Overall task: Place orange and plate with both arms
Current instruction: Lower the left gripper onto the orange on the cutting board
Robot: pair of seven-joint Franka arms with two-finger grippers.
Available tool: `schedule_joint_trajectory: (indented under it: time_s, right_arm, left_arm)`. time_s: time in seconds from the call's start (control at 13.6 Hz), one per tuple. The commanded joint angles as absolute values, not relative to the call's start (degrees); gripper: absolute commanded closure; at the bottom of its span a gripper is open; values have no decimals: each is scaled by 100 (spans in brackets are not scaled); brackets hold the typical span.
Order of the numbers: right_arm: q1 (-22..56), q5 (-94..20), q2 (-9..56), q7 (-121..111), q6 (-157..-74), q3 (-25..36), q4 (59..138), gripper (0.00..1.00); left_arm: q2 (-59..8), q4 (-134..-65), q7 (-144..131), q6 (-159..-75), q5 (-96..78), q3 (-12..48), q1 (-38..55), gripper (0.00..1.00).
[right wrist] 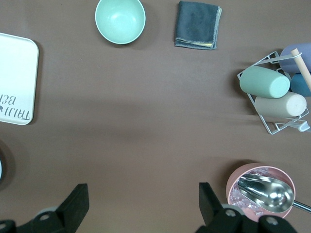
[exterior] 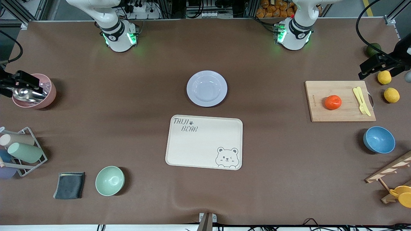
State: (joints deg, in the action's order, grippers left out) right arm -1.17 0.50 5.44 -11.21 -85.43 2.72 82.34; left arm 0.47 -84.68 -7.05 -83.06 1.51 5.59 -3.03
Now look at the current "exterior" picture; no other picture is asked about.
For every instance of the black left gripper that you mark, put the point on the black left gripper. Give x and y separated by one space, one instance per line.
401 51

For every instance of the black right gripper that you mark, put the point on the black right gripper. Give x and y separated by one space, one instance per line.
3 82

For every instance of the orange fruit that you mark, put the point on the orange fruit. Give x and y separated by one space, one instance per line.
333 102

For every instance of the white round plate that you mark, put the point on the white round plate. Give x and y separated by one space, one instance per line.
207 88

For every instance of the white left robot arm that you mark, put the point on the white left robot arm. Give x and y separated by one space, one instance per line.
293 40

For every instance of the metal scoop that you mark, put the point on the metal scoop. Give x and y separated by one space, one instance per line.
25 95

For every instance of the yellow lemon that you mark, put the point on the yellow lemon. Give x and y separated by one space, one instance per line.
384 78
391 95

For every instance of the pink bowl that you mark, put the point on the pink bowl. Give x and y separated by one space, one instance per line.
48 93

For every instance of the dark green round fruit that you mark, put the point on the dark green round fruit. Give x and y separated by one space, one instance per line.
372 48

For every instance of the yellow plastic knife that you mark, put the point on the yellow plastic knife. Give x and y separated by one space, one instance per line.
369 113

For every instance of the wooden cutting board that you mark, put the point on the wooden cutting board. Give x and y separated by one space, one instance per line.
346 112

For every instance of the beige cup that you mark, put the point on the beige cup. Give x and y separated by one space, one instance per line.
17 139

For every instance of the green cup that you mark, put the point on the green cup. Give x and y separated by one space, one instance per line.
25 152

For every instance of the blue bowl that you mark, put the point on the blue bowl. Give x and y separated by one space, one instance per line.
379 140

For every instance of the blue cup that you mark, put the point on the blue cup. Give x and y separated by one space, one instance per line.
4 156

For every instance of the purple cup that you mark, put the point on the purple cup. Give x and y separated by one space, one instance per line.
6 172

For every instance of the wooden dish rack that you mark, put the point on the wooden dish rack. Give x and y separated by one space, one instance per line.
390 168

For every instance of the dark grey folded cloth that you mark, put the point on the dark grey folded cloth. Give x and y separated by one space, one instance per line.
69 185

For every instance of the bag of orange fruits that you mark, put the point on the bag of orange fruits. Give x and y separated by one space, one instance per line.
276 9

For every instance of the light green bowl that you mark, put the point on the light green bowl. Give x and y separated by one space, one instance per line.
109 181

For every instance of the yellow cup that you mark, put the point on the yellow cup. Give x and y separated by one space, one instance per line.
404 196

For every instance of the white power strip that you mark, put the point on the white power strip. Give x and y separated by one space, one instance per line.
139 8
215 14

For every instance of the cream bear print tray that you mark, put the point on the cream bear print tray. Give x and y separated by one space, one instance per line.
199 144

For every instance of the aluminium frame bracket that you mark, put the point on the aluminium frame bracket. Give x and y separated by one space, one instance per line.
24 25
390 20

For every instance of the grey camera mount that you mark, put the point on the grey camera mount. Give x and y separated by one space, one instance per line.
207 221

